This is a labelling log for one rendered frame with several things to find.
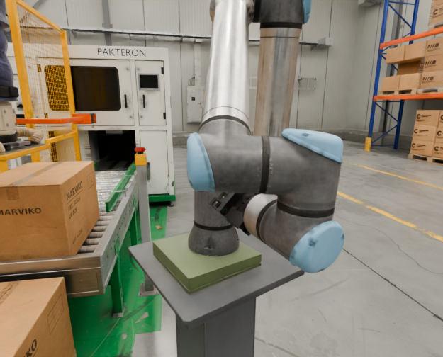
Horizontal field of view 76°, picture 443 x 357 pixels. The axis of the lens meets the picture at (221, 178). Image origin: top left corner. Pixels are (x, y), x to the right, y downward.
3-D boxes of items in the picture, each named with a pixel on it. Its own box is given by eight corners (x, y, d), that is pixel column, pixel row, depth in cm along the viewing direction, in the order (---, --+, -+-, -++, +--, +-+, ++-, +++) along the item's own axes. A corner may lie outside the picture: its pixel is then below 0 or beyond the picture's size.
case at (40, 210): (37, 221, 192) (27, 162, 182) (100, 217, 199) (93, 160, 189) (-20, 269, 135) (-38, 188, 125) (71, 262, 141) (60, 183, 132)
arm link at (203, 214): (195, 210, 112) (196, 166, 108) (239, 212, 111) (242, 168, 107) (190, 226, 97) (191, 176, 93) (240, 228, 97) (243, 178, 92)
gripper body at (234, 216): (205, 202, 65) (233, 222, 55) (230, 173, 66) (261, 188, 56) (225, 219, 69) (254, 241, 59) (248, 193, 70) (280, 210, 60)
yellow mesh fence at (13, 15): (82, 211, 364) (59, 31, 313) (90, 210, 366) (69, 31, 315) (42, 258, 252) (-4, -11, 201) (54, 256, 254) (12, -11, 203)
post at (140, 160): (145, 287, 211) (135, 153, 187) (154, 286, 212) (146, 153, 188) (144, 292, 205) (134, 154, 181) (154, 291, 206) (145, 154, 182)
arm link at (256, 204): (278, 189, 52) (301, 217, 57) (261, 182, 56) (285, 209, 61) (247, 227, 50) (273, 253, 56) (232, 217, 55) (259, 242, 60)
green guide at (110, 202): (134, 167, 358) (133, 160, 356) (142, 167, 360) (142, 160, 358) (105, 212, 205) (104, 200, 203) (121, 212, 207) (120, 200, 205)
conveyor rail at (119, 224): (142, 178, 363) (141, 163, 359) (146, 178, 364) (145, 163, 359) (95, 290, 142) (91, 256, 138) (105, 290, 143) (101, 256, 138)
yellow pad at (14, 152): (29, 148, 133) (27, 137, 132) (52, 148, 134) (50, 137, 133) (-25, 161, 100) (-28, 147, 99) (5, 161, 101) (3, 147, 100)
